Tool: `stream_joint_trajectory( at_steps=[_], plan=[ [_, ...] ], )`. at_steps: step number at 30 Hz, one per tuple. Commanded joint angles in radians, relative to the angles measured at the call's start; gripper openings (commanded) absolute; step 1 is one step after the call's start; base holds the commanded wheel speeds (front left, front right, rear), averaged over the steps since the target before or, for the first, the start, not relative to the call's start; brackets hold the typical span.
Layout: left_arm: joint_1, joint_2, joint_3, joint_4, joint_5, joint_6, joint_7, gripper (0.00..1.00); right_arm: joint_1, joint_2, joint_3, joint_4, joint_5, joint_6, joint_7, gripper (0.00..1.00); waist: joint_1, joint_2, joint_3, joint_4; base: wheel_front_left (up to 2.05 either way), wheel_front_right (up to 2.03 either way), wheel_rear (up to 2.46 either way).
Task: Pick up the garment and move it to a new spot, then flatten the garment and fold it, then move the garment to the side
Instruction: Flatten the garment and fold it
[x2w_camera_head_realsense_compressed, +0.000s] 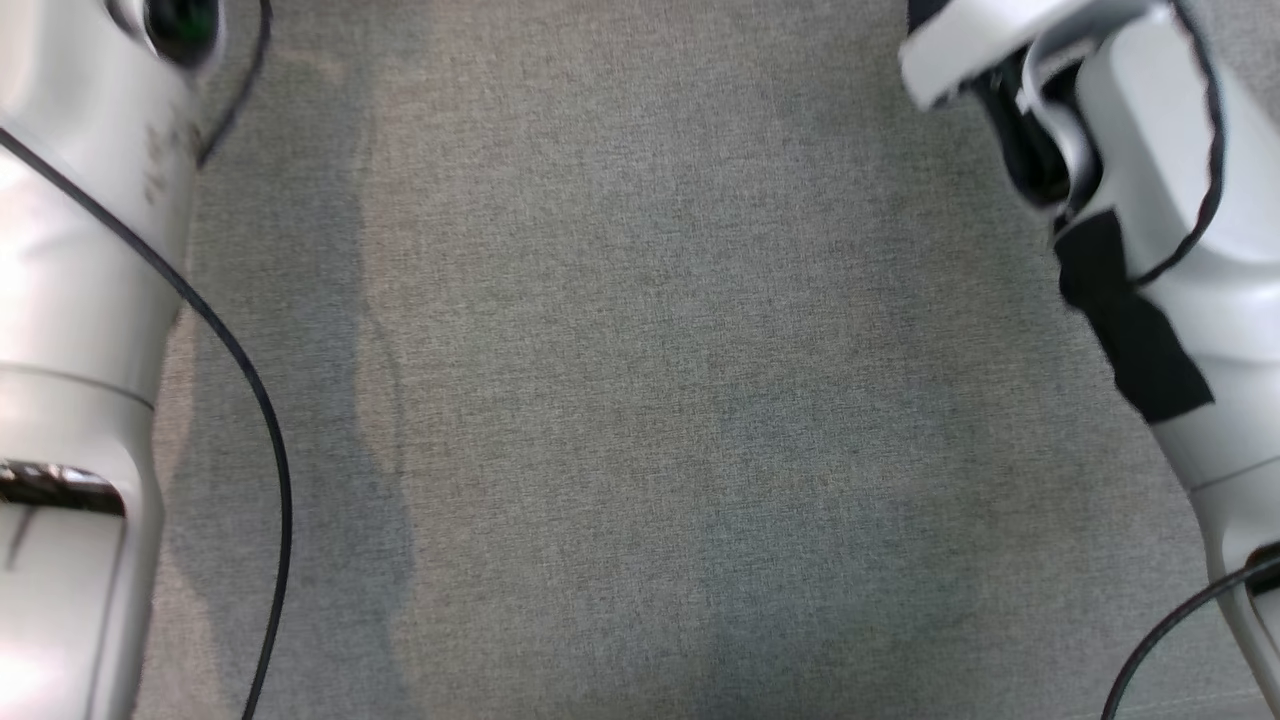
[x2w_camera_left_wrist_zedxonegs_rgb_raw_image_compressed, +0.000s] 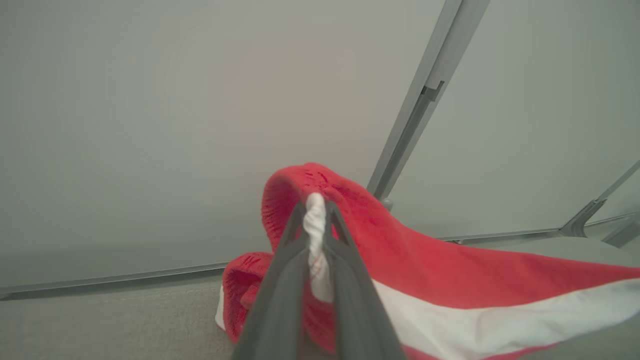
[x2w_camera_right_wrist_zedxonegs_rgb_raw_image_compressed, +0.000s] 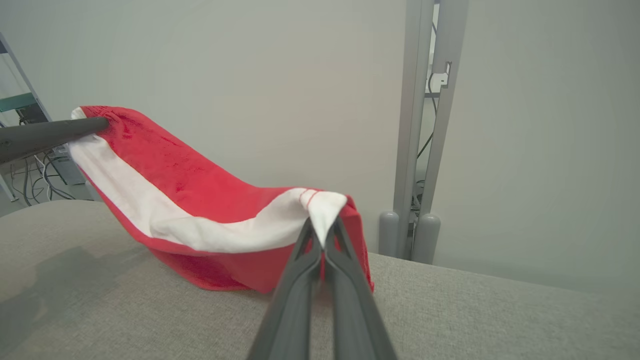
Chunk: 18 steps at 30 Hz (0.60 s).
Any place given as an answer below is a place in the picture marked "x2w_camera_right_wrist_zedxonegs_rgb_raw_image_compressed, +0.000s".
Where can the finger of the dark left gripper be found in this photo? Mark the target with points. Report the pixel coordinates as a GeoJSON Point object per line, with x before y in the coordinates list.
{"type": "Point", "coordinates": [40, 137]}

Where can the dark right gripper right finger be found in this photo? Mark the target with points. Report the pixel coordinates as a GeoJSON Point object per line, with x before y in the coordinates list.
{"type": "Point", "coordinates": [355, 320]}

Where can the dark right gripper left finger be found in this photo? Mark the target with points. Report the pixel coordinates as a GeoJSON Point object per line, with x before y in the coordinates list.
{"type": "Point", "coordinates": [290, 320]}

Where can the red shirt with white trim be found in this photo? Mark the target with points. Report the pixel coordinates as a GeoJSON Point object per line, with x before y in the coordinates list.
{"type": "Point", "coordinates": [190, 180]}

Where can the metal rack with teal shelf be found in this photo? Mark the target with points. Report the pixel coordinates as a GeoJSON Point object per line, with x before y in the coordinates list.
{"type": "Point", "coordinates": [20, 101]}

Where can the grey equipment box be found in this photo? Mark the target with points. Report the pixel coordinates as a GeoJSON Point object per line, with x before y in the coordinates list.
{"type": "Point", "coordinates": [70, 170]}

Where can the grey fabric sofa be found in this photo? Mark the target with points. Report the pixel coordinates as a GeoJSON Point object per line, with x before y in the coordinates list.
{"type": "Point", "coordinates": [500, 320]}

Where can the grey metal partition post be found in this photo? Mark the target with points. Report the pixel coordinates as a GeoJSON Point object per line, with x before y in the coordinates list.
{"type": "Point", "coordinates": [414, 100]}
{"type": "Point", "coordinates": [452, 30]}

